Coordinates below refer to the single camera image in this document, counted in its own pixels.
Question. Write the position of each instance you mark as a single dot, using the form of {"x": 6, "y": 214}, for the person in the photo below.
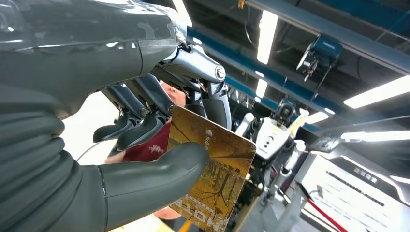
{"x": 150, "y": 149}

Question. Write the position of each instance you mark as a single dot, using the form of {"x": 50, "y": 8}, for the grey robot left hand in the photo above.
{"x": 80, "y": 48}

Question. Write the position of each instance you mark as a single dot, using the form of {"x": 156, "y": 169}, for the yellow hotel print card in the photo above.
{"x": 221, "y": 166}

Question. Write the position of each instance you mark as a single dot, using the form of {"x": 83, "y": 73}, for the idle humanoid robot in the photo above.
{"x": 272, "y": 137}

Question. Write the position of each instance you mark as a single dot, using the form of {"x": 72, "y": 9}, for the red barrier belt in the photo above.
{"x": 323, "y": 215}

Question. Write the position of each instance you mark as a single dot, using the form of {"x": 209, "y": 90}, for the blue ceiling hoist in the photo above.
{"x": 323, "y": 51}

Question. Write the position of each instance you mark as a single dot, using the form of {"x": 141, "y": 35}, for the grey standing kiosk terminal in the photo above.
{"x": 352, "y": 198}

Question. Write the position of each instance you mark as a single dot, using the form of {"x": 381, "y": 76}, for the ceiling light strip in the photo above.
{"x": 378, "y": 136}
{"x": 261, "y": 88}
{"x": 266, "y": 35}
{"x": 184, "y": 16}
{"x": 378, "y": 93}
{"x": 315, "y": 117}

